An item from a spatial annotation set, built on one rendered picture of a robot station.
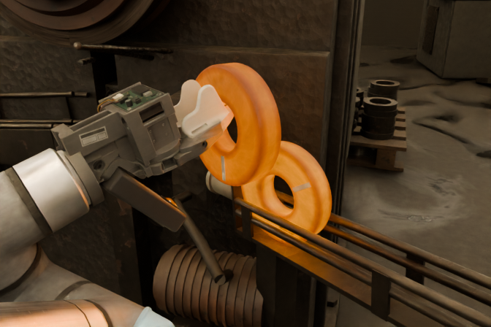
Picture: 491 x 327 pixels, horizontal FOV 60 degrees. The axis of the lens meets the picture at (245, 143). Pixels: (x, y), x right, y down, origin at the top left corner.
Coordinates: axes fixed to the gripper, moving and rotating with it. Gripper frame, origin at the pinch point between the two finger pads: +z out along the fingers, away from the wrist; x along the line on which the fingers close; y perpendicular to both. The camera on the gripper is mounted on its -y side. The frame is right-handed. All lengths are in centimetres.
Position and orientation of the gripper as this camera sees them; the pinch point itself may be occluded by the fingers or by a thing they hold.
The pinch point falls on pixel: (230, 110)
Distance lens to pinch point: 53.8
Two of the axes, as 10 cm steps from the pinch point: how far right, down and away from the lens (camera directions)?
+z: 7.5, -4.7, 4.6
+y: -2.2, -8.4, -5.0
